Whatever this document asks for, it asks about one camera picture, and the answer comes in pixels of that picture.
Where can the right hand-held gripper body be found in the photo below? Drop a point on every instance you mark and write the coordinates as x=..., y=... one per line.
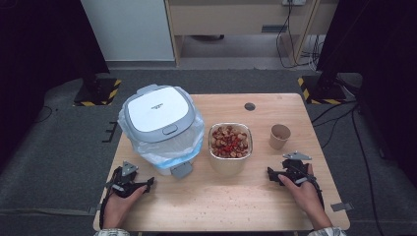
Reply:
x=295, y=170

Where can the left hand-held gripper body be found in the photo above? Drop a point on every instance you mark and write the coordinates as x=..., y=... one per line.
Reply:
x=126, y=183

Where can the brown paper cup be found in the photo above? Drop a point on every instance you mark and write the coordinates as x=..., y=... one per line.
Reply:
x=278, y=141

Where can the person's right hand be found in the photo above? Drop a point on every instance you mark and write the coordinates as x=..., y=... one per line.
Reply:
x=306, y=195

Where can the person's left hand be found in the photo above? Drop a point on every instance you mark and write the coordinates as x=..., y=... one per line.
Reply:
x=118, y=209

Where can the white bin with plastic liner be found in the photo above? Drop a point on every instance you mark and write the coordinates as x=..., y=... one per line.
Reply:
x=164, y=151

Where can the grey tape strip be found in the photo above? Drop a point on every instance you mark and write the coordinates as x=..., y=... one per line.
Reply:
x=92, y=209
x=341, y=206

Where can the clear square food container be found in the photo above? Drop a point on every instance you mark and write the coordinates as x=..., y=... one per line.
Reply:
x=229, y=165

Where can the person's left sleeve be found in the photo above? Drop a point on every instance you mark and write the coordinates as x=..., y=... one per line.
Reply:
x=111, y=232

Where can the person's sleeve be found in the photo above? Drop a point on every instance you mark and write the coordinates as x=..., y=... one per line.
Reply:
x=111, y=232
x=327, y=232

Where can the black floor tape marks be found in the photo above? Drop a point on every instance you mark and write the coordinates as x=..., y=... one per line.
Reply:
x=110, y=131

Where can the pile of red brown food scraps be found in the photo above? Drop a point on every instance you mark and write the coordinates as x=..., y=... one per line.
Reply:
x=229, y=141

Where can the person's right sleeve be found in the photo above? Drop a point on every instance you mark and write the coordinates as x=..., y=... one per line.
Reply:
x=327, y=232

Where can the hazard striped stand base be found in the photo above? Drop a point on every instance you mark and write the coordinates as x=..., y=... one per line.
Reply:
x=323, y=95
x=98, y=95

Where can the light wooden desk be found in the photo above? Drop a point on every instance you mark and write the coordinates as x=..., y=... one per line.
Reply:
x=226, y=19

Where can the white power strip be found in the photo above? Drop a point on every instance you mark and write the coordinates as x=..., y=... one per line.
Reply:
x=293, y=2

